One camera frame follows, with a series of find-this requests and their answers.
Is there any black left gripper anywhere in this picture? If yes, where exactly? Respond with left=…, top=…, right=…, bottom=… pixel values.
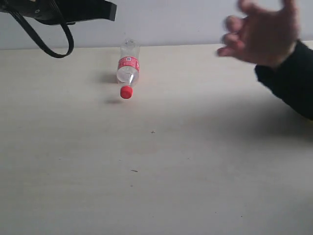
left=0, top=0, right=116, bottom=25

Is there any black sleeved forearm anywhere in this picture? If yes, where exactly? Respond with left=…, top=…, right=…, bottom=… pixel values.
left=255, top=40, right=313, bottom=120

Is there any clear bottle red label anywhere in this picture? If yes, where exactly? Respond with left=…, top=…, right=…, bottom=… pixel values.
left=116, top=39, right=140, bottom=99

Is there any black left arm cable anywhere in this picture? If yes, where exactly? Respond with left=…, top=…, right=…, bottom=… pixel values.
left=7, top=0, right=74, bottom=59

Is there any person's open bare hand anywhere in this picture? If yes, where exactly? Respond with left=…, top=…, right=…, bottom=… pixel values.
left=217, top=0, right=300, bottom=68

